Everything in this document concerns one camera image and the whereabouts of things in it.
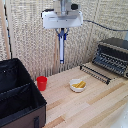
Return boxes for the grey cable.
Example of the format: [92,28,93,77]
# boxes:
[82,19,128,33]

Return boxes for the yellow food piece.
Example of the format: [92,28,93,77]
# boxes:
[72,83,81,89]
[77,81,87,89]

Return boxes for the black fabric storage bag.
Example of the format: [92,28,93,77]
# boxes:
[0,57,48,128]

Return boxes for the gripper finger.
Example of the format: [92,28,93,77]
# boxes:
[56,28,62,42]
[63,27,70,41]

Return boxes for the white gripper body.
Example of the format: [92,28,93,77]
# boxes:
[41,8,84,31]

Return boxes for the black wire rack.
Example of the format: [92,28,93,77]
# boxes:
[79,64,112,86]

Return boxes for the white bowl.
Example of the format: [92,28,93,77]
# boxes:
[69,78,87,93]

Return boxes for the black toaster oven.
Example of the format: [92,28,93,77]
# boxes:
[92,37,128,80]

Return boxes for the red plastic cup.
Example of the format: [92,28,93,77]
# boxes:
[36,75,49,92]

